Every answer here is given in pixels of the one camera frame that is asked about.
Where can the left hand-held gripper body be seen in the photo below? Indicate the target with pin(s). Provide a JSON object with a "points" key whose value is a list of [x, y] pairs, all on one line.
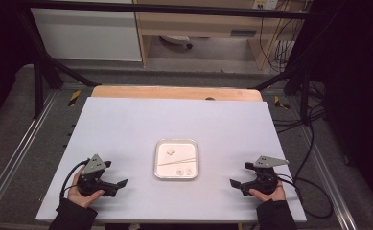
{"points": [[93, 183]]}

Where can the white cabinet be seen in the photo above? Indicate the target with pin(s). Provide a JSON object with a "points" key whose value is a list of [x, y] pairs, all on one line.
{"points": [[85, 35]]}

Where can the aluminium floor rail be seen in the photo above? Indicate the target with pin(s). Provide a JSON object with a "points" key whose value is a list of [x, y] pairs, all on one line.
{"points": [[329, 179], [18, 153]]}

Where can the light wooden desk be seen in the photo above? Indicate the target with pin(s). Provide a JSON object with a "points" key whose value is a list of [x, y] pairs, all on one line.
{"points": [[200, 22]]}

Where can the black curtain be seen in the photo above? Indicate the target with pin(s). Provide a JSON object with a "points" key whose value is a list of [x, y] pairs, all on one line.
{"points": [[2, 48], [360, 80]]}

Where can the light wooden table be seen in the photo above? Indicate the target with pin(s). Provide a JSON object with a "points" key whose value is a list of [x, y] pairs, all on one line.
{"points": [[174, 92]]}

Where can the office chair base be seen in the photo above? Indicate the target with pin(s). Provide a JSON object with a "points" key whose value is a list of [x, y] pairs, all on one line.
{"points": [[176, 40]]}

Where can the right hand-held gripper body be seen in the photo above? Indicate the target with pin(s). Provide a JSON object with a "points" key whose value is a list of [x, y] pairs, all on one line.
{"points": [[264, 180]]}

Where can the person's right hand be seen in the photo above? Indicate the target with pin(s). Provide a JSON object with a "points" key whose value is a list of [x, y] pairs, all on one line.
{"points": [[270, 195]]}

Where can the square metal tray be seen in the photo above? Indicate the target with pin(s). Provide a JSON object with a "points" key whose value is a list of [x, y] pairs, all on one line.
{"points": [[176, 145]]}

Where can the white wall socket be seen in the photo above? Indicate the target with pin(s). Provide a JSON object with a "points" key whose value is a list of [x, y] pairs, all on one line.
{"points": [[265, 4]]}

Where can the person's left hand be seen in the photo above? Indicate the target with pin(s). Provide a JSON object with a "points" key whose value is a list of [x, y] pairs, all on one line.
{"points": [[83, 198]]}

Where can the black metal frame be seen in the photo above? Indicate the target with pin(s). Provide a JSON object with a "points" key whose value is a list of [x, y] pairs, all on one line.
{"points": [[174, 9]]}

